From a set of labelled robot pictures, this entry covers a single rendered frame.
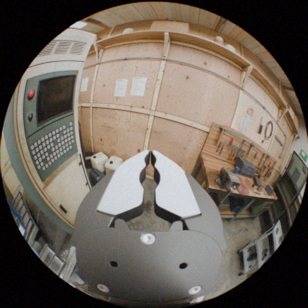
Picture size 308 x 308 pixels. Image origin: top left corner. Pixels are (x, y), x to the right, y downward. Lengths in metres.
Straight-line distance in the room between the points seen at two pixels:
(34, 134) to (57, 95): 0.28
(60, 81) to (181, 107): 1.42
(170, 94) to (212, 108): 0.62
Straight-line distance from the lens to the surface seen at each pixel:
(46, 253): 1.12
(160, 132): 1.63
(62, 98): 0.81
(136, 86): 1.66
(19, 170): 0.31
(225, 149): 1.76
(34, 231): 1.02
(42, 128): 0.75
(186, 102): 1.53
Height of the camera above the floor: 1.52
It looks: 32 degrees down
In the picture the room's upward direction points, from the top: 13 degrees clockwise
